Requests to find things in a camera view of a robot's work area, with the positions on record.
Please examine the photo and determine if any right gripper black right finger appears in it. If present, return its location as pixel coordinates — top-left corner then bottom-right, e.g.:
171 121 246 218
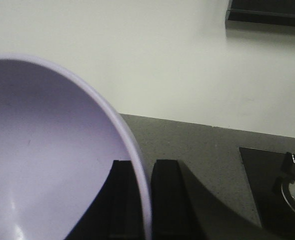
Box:
151 159 271 240

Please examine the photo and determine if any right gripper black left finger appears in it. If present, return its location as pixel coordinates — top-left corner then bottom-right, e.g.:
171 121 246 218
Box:
66 160 144 240

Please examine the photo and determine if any black gas stove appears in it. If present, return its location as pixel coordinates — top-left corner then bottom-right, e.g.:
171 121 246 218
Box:
239 147 295 239

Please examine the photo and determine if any purple plastic bowl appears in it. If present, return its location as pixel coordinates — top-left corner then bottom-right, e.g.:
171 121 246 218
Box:
0 54 152 240

